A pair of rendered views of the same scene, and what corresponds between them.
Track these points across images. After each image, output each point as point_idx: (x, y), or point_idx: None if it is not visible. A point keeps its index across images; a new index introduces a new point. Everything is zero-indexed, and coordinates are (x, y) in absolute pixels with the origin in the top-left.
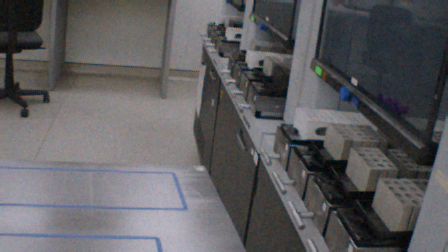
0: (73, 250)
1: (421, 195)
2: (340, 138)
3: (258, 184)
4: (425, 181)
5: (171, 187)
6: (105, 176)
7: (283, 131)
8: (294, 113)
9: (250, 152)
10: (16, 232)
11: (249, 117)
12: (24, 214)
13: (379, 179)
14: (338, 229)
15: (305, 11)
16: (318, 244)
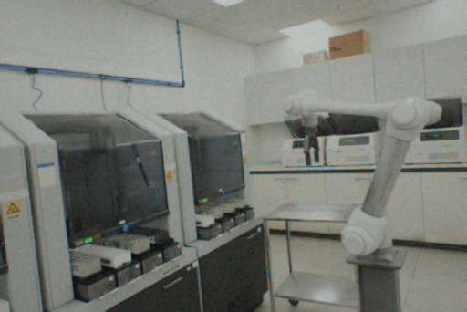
0: (311, 207)
1: (234, 200)
2: (221, 209)
3: (202, 268)
4: (226, 201)
5: (279, 213)
6: (294, 215)
7: (212, 227)
8: (182, 237)
9: (186, 272)
10: (322, 209)
11: (175, 262)
12: (319, 211)
13: (237, 202)
14: (249, 212)
15: (173, 190)
16: (245, 224)
